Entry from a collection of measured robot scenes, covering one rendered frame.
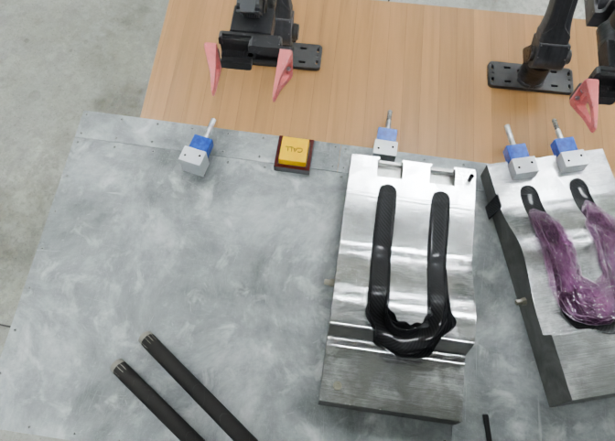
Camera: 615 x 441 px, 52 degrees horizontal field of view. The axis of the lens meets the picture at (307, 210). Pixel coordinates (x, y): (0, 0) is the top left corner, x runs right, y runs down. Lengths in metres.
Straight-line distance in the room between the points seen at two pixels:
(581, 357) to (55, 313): 1.01
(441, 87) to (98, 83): 1.48
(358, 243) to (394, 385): 0.28
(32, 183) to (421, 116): 1.49
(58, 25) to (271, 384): 1.96
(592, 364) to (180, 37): 1.16
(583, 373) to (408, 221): 0.42
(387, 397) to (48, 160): 1.67
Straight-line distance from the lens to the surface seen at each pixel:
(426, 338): 1.21
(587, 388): 1.25
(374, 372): 1.20
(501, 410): 1.31
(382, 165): 1.34
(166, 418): 1.22
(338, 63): 1.56
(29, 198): 2.44
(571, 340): 1.26
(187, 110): 1.50
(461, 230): 1.29
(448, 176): 1.36
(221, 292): 1.30
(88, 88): 2.61
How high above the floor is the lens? 2.04
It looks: 66 degrees down
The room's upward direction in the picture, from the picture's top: 2 degrees clockwise
